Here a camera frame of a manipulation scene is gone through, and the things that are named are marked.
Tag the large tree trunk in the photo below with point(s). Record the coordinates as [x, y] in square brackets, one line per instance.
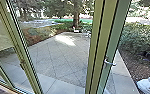
[76, 18]

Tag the outdoor metal chair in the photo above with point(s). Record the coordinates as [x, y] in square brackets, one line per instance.
[76, 30]
[87, 33]

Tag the dark green shrub bed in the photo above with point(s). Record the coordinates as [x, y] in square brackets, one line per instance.
[137, 36]

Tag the green framed glass door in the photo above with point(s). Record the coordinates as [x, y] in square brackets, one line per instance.
[116, 36]

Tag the low brownish hedge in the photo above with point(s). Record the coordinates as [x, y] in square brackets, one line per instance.
[41, 33]

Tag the green framed glass wall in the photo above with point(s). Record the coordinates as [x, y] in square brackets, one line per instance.
[17, 50]

